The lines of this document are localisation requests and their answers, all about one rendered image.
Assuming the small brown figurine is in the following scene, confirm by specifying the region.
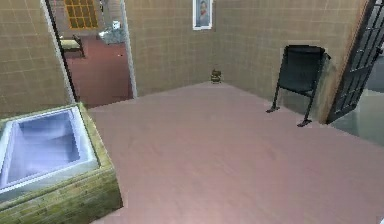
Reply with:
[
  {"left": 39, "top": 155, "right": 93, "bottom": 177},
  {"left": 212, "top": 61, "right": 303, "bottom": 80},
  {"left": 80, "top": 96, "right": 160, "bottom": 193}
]
[{"left": 210, "top": 69, "right": 222, "bottom": 84}]

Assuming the white framed portrait picture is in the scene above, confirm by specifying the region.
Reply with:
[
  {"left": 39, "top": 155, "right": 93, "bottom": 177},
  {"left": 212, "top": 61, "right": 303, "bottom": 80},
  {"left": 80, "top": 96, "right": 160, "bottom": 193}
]
[{"left": 192, "top": 0, "right": 214, "bottom": 31}]

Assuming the black grid room door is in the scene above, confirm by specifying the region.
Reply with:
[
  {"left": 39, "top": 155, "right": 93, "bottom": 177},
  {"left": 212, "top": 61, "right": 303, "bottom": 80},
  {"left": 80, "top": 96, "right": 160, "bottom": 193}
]
[{"left": 325, "top": 0, "right": 384, "bottom": 125}]

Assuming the dark bench with tan seat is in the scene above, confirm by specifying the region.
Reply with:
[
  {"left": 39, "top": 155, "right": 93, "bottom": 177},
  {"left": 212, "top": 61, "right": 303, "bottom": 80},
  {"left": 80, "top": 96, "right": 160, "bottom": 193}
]
[{"left": 59, "top": 34, "right": 86, "bottom": 58}]

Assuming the black folding chair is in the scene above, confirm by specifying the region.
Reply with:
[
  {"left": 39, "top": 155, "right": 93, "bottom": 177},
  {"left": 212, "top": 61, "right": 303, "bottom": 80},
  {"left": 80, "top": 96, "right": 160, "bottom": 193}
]
[{"left": 265, "top": 44, "right": 332, "bottom": 128}]

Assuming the white tub in brick surround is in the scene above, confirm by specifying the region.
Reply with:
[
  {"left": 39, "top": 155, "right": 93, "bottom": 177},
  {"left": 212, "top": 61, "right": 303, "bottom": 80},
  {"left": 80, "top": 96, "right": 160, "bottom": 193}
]
[{"left": 0, "top": 102, "right": 124, "bottom": 224}]

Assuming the yellow grid window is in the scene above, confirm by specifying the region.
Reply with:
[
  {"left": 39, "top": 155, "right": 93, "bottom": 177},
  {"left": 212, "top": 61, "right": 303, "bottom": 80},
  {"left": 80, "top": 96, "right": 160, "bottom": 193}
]
[{"left": 63, "top": 0, "right": 100, "bottom": 30}]

